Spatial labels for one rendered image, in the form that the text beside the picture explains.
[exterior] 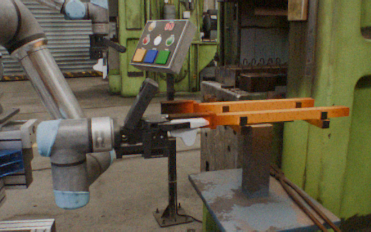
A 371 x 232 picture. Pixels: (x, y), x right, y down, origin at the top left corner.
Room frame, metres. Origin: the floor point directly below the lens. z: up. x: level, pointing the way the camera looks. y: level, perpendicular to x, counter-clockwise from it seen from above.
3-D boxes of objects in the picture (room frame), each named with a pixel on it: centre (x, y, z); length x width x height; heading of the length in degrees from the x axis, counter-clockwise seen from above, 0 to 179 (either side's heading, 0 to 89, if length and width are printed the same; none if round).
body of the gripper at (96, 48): (1.70, 0.42, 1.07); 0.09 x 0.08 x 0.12; 97
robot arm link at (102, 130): (0.75, 0.19, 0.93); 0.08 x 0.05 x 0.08; 14
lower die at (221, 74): (1.66, -0.35, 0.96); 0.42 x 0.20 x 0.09; 110
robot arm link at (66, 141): (0.73, 0.26, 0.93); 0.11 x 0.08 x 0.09; 104
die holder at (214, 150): (1.61, -0.37, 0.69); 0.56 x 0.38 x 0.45; 110
